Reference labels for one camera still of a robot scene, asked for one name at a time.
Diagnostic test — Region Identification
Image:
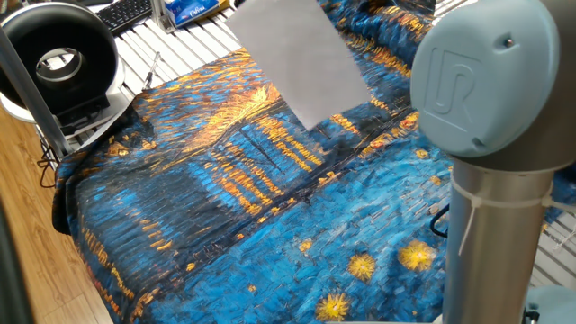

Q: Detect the black ring shaped device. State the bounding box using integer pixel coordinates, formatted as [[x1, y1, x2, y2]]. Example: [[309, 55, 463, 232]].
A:
[[0, 2, 132, 137]]

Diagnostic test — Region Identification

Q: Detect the blue tissue pack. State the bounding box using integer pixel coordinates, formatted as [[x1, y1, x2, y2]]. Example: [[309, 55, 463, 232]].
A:
[[162, 0, 222, 29]]

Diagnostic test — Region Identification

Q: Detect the aluminium frame post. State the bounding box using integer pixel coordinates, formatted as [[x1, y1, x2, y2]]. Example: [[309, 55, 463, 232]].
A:
[[0, 25, 74, 159], [149, 0, 177, 35]]

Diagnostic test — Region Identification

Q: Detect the black computer keyboard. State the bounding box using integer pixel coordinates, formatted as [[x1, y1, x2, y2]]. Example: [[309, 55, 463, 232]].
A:
[[94, 0, 154, 36]]

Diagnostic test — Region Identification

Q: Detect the starry night painting tablecloth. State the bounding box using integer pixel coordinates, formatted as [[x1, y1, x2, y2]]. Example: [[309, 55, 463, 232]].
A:
[[51, 0, 576, 324]]

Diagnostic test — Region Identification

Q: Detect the white zip tie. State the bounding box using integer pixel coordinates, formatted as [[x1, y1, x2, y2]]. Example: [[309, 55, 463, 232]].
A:
[[448, 175, 576, 257]]

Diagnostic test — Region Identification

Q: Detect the white paper sheet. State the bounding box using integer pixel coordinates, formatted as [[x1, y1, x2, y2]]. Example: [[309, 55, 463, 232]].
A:
[[224, 0, 373, 132]]

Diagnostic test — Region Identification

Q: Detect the thin black cable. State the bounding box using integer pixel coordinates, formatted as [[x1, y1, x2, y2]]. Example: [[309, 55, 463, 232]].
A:
[[35, 136, 60, 190]]

